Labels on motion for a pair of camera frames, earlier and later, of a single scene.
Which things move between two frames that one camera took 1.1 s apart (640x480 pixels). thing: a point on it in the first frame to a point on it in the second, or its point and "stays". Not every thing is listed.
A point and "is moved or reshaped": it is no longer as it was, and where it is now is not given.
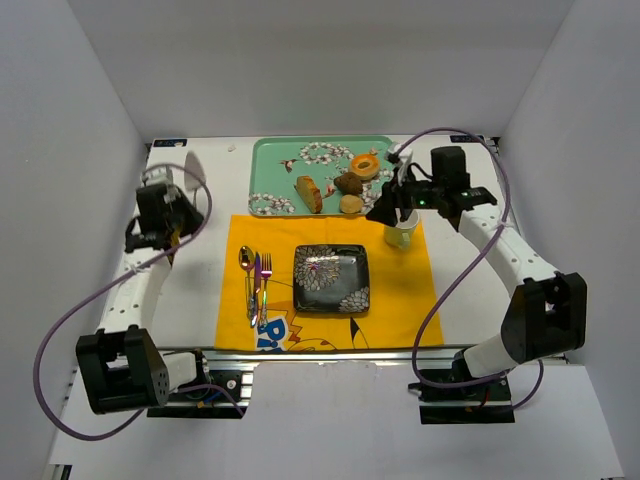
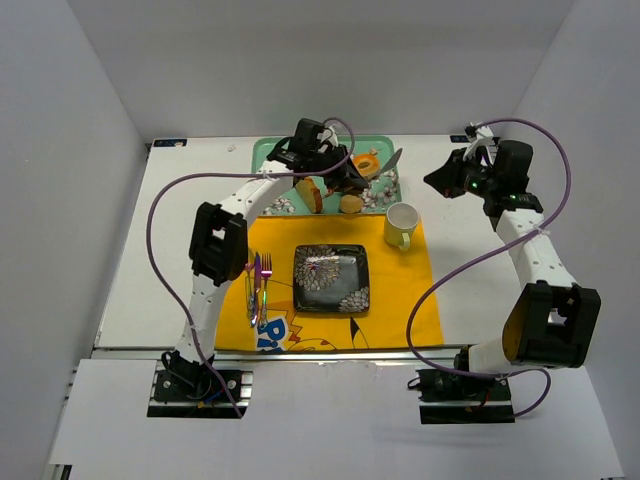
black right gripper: [398, 195] to [458, 173]
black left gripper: [138, 240] to [338, 170]
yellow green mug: [401, 236] stays
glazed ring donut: [366, 166] stays
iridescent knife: [256, 290] stays
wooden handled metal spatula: [193, 164] is moved or reshaped
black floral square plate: [331, 278] stays
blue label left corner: [170, 143] stays
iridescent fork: [266, 272] stays
